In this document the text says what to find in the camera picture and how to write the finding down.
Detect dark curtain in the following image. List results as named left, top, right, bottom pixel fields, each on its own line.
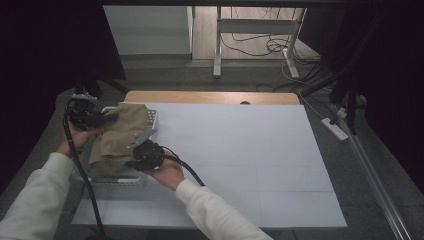
left=0, top=0, right=128, bottom=196
left=298, top=0, right=424, bottom=196

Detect wooden table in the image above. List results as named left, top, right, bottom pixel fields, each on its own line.
left=123, top=90, right=301, bottom=106

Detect white perforated plastic basket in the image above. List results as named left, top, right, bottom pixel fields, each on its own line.
left=70, top=105, right=160, bottom=188

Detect person's left hand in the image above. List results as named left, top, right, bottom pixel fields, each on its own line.
left=55, top=123, right=105, bottom=160

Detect person's right hand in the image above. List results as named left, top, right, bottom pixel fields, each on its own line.
left=143, top=150, right=186, bottom=192

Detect white power strip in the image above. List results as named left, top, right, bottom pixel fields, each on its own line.
left=320, top=116, right=350, bottom=142

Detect white cabinet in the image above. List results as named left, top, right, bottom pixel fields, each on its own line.
left=102, top=5, right=196, bottom=57

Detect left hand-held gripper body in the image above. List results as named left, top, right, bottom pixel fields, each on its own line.
left=67, top=92, right=109, bottom=132

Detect black floor cables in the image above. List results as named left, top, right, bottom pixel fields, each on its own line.
left=219, top=7, right=334, bottom=94

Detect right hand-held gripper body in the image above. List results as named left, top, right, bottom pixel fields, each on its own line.
left=126, top=127, right=167, bottom=172

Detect black metal stand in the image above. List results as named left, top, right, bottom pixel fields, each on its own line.
left=73, top=69, right=130, bottom=101
left=299, top=13, right=388, bottom=136

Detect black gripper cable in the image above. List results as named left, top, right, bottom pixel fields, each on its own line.
left=62, top=98, right=107, bottom=238
left=159, top=145, right=206, bottom=188

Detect white table cover board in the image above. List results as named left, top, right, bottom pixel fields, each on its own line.
left=70, top=102, right=348, bottom=230

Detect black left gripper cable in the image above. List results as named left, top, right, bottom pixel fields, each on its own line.
left=62, top=98, right=107, bottom=238

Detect white metal desk frame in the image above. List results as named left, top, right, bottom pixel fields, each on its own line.
left=212, top=5, right=308, bottom=80

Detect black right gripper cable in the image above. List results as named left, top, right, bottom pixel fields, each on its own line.
left=159, top=145, right=206, bottom=188

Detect tan pants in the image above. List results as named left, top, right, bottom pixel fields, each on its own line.
left=87, top=103, right=151, bottom=178

